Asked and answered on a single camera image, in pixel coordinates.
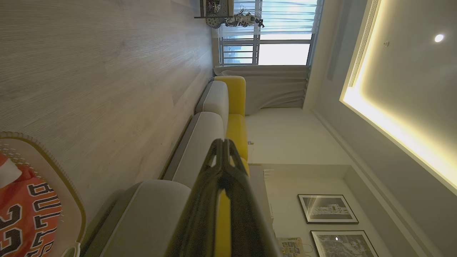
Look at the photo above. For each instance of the grey curtain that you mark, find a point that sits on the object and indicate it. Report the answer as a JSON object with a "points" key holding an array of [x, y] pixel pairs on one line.
{"points": [[275, 87]]}

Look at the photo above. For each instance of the red and white jersey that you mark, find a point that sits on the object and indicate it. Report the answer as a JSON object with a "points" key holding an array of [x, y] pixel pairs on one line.
{"points": [[28, 221]]}

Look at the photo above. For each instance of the black framed picture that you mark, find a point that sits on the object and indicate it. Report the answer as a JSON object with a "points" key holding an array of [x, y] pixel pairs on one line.
{"points": [[326, 208], [342, 244]]}

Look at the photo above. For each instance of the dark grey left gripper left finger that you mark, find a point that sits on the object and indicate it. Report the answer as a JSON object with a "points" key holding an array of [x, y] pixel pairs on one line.
{"points": [[200, 200]]}

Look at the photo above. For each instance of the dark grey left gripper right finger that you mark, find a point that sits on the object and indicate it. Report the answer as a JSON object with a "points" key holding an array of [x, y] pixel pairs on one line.
{"points": [[246, 214]]}

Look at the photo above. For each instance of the grey sofa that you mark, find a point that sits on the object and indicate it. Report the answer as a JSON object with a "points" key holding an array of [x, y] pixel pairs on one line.
{"points": [[200, 142]]}

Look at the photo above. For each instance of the round ceiling spotlight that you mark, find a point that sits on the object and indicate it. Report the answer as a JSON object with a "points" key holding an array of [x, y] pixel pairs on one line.
{"points": [[439, 38]]}

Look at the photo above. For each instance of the white and black robot machine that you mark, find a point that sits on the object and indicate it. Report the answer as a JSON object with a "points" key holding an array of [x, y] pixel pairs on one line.
{"points": [[242, 19]]}

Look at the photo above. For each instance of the printed paper calendar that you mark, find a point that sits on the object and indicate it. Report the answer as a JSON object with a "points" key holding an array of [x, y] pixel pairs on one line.
{"points": [[291, 247]]}

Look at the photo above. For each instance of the pink perforated laundry basket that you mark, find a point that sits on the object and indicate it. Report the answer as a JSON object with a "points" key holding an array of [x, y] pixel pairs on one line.
{"points": [[71, 200]]}

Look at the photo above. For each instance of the window with grey frame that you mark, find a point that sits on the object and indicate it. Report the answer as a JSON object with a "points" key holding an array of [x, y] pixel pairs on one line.
{"points": [[284, 53]]}

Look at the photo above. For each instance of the long ceiling air vent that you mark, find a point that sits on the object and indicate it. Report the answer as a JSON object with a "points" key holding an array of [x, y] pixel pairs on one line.
{"points": [[364, 39]]}

